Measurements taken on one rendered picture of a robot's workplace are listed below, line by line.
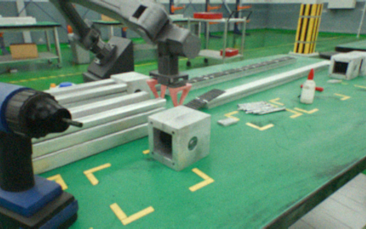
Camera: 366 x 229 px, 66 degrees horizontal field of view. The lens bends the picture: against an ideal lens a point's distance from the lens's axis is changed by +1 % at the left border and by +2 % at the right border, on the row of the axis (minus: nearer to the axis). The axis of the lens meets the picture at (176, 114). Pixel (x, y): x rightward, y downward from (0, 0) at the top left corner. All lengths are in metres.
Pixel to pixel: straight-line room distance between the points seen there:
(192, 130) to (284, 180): 0.20
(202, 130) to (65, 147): 0.29
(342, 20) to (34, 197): 12.20
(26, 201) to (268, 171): 0.43
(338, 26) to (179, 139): 12.01
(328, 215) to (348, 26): 11.09
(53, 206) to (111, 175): 0.16
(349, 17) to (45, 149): 12.01
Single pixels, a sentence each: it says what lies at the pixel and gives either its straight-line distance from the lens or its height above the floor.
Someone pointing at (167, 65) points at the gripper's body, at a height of 0.94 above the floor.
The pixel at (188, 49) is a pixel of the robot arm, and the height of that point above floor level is 0.99.
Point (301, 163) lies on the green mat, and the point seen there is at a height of 0.78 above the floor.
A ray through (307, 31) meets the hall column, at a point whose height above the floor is 0.54.
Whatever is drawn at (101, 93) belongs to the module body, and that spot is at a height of 0.85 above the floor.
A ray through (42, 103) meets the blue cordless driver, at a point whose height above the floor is 0.99.
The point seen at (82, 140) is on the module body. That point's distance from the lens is 0.62.
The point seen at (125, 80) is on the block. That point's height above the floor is 0.87.
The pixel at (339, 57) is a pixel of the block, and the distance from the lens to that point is 1.44.
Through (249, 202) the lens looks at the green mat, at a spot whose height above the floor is 0.78.
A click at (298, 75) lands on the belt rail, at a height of 0.79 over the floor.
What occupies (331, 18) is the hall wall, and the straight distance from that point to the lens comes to 12.55.
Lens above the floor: 1.09
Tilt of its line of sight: 22 degrees down
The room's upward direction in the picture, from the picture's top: straight up
